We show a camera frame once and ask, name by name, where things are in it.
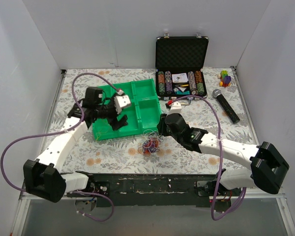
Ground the black poker chip case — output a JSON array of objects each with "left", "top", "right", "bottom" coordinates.
[{"left": 155, "top": 33, "right": 209, "bottom": 100}]

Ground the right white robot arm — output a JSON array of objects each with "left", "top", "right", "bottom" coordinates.
[{"left": 157, "top": 113, "right": 290, "bottom": 196}]

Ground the colourful toy block train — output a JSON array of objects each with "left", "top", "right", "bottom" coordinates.
[{"left": 218, "top": 70, "right": 232, "bottom": 87}]

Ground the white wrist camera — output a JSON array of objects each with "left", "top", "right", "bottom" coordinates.
[
  {"left": 114, "top": 89, "right": 131, "bottom": 115},
  {"left": 165, "top": 100, "right": 182, "bottom": 115}
]

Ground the green compartment tray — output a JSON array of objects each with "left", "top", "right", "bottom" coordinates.
[{"left": 92, "top": 79, "right": 161, "bottom": 141}]

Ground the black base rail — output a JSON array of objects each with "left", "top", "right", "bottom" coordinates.
[{"left": 59, "top": 168, "right": 249, "bottom": 208}]

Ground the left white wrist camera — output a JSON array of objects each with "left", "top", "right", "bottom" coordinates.
[{"left": 114, "top": 89, "right": 131, "bottom": 115}]

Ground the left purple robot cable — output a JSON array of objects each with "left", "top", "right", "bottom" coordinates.
[{"left": 0, "top": 73, "right": 123, "bottom": 222}]

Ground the black handheld microphone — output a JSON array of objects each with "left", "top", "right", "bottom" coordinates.
[{"left": 212, "top": 89, "right": 240, "bottom": 124}]

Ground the coloured wire bundle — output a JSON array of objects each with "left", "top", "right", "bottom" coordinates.
[{"left": 137, "top": 130, "right": 164, "bottom": 157}]

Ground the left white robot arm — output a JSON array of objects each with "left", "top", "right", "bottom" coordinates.
[{"left": 23, "top": 87, "right": 131, "bottom": 203}]

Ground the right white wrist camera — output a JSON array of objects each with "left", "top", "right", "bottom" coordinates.
[{"left": 165, "top": 100, "right": 182, "bottom": 115}]

